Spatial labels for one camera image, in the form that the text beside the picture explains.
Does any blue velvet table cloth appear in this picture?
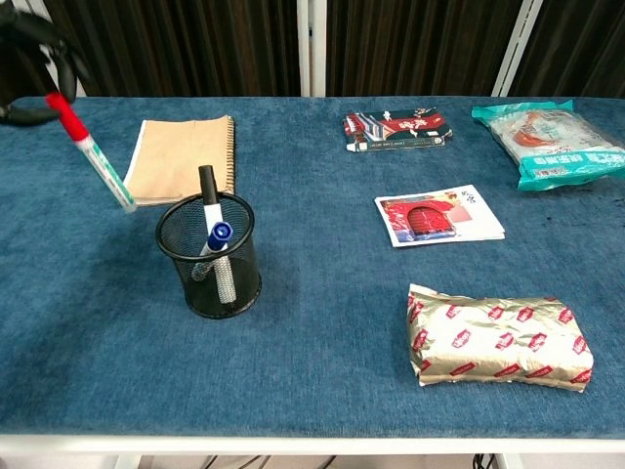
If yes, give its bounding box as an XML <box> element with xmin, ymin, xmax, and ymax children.
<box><xmin>0</xmin><ymin>95</ymin><xmax>625</xmax><ymax>438</ymax></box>

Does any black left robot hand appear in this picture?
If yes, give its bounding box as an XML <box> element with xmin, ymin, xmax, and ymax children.
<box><xmin>0</xmin><ymin>8</ymin><xmax>92</xmax><ymax>127</ymax></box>

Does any red cap marker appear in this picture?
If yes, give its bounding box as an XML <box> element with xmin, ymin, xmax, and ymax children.
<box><xmin>45</xmin><ymin>92</ymin><xmax>139</xmax><ymax>214</ymax></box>

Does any white postcard stack red gate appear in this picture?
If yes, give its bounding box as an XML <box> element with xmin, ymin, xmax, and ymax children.
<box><xmin>374</xmin><ymin>184</ymin><xmax>507</xmax><ymax>249</ymax></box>

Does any black cap marker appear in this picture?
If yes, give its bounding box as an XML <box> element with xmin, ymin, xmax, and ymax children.
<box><xmin>197</xmin><ymin>164</ymin><xmax>238</xmax><ymax>304</ymax></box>

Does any brown spiral notebook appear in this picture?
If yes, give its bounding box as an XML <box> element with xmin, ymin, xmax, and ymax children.
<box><xmin>121</xmin><ymin>114</ymin><xmax>237</xmax><ymax>205</ymax></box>

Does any teal plastic food bag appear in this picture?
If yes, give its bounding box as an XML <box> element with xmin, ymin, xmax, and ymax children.
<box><xmin>471</xmin><ymin>99</ymin><xmax>625</xmax><ymax>192</ymax></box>

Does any dark red printed card box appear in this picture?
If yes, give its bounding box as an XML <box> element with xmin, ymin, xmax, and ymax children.
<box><xmin>342</xmin><ymin>107</ymin><xmax>454</xmax><ymax>154</ymax></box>

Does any gold foil snack package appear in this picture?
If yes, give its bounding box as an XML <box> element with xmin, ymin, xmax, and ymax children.
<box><xmin>406</xmin><ymin>283</ymin><xmax>595</xmax><ymax>394</ymax></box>

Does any dark slatted curtain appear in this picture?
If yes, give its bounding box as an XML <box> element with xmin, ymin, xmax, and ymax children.
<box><xmin>0</xmin><ymin>0</ymin><xmax>625</xmax><ymax>111</ymax></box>

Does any blue cap marker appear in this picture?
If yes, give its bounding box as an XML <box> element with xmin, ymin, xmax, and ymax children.
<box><xmin>190</xmin><ymin>221</ymin><xmax>233</xmax><ymax>282</ymax></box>

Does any black mesh pen holder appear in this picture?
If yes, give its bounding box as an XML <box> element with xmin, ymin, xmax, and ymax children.
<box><xmin>154</xmin><ymin>193</ymin><xmax>263</xmax><ymax>320</ymax></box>

